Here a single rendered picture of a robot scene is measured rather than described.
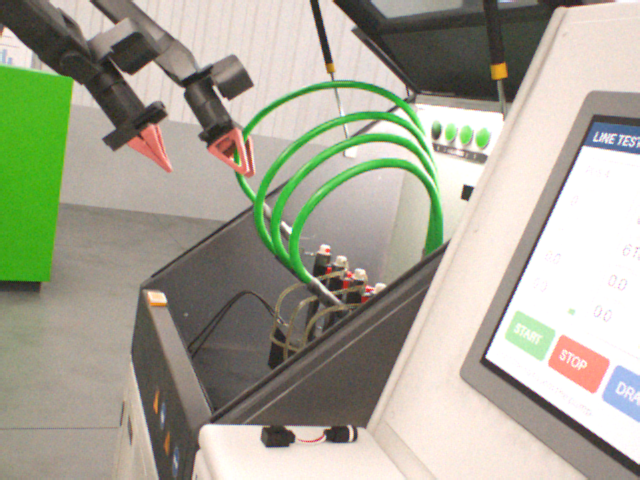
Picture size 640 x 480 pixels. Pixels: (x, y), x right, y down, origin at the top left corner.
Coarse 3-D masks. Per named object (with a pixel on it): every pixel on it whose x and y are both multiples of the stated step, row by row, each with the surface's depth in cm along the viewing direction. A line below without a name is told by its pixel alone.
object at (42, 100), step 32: (0, 64) 408; (0, 96) 393; (32, 96) 401; (64, 96) 409; (0, 128) 397; (32, 128) 405; (64, 128) 414; (0, 160) 401; (32, 160) 409; (0, 192) 405; (32, 192) 413; (0, 224) 409; (32, 224) 418; (0, 256) 413; (32, 256) 422; (0, 288) 421; (32, 288) 431
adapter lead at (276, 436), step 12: (264, 432) 83; (276, 432) 83; (288, 432) 84; (324, 432) 87; (336, 432) 87; (348, 432) 87; (264, 444) 83; (276, 444) 83; (288, 444) 84; (312, 444) 85
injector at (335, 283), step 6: (336, 264) 117; (336, 270) 117; (336, 276) 117; (330, 282) 118; (336, 282) 117; (342, 282) 117; (330, 288) 118; (336, 288) 117; (342, 288) 118; (342, 294) 118; (330, 312) 118; (324, 318) 119; (330, 318) 118; (324, 324) 119; (330, 324) 119; (324, 330) 119
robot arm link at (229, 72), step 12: (180, 60) 133; (228, 60) 134; (180, 72) 132; (192, 72) 132; (204, 72) 134; (216, 72) 134; (228, 72) 133; (240, 72) 133; (228, 84) 133; (240, 84) 133; (252, 84) 135; (228, 96) 134
